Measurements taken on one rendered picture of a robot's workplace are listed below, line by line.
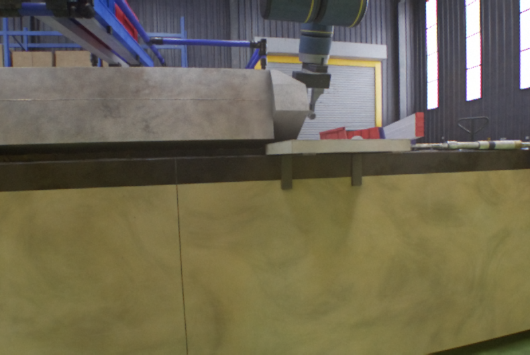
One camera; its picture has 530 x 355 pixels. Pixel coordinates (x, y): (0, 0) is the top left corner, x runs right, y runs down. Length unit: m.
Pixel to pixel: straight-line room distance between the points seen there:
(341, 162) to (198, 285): 0.52
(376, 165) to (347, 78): 12.03
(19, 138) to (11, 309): 0.42
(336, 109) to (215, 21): 5.95
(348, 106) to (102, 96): 12.09
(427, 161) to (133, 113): 0.85
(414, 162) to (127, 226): 0.83
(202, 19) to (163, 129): 11.63
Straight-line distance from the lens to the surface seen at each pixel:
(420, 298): 1.08
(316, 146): 0.60
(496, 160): 1.19
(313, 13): 0.82
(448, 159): 1.04
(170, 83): 0.79
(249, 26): 12.37
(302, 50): 1.01
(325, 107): 12.17
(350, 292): 0.93
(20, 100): 0.89
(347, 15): 0.86
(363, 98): 13.03
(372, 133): 1.52
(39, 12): 0.86
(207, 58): 11.79
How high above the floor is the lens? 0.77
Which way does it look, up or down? 4 degrees down
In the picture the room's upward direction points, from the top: 2 degrees counter-clockwise
